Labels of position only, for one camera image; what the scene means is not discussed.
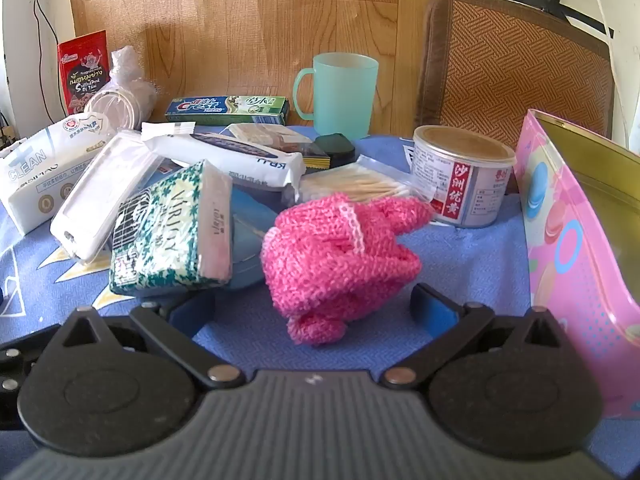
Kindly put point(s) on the teal plastic cup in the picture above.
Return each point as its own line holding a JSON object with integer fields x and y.
{"x": 345, "y": 95}

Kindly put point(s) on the small black case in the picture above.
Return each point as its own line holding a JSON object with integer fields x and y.
{"x": 337, "y": 146}

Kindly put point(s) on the cotton swab pack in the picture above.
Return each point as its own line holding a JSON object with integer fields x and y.
{"x": 350, "y": 185}

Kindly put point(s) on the long black tape strip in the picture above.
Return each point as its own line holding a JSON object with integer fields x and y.
{"x": 555, "y": 10}

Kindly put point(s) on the red snack packet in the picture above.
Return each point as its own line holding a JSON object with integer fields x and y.
{"x": 85, "y": 75}

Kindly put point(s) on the blue printed blanket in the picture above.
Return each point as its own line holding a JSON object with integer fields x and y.
{"x": 475, "y": 270}

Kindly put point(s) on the white wet wipes pack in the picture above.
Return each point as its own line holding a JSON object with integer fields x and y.
{"x": 225, "y": 152}

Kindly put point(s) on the large white tissue pack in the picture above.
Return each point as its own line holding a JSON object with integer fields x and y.
{"x": 35, "y": 180}

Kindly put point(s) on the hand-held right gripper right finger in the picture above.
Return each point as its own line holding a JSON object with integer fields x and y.
{"x": 434, "y": 307}

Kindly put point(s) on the black yellow striped pad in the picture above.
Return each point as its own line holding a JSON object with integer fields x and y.
{"x": 315, "y": 160}

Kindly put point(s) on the clear beige packet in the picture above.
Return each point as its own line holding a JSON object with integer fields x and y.
{"x": 270, "y": 135}

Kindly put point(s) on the blue plastic pack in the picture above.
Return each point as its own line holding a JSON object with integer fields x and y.
{"x": 245, "y": 240}

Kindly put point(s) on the brown chair back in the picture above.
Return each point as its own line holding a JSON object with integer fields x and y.
{"x": 510, "y": 70}

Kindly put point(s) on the blue green toothpaste box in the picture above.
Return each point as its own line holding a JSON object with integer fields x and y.
{"x": 225, "y": 107}

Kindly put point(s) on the clear plastic bag with lids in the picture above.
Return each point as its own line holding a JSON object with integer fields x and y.
{"x": 125, "y": 90}

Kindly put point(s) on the pink knitted glove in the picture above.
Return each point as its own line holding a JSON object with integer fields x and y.
{"x": 325, "y": 260}

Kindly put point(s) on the white labelled tin can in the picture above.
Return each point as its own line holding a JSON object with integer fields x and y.
{"x": 465, "y": 185}

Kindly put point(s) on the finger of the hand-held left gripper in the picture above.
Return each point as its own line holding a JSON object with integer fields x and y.
{"x": 14, "y": 360}

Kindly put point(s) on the pink tin box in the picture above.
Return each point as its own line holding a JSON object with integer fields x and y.
{"x": 565, "y": 260}

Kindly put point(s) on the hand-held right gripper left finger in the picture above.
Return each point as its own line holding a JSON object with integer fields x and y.
{"x": 192, "y": 312}

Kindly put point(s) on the green patterned tissue pack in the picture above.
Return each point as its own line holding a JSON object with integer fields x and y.
{"x": 160, "y": 230}

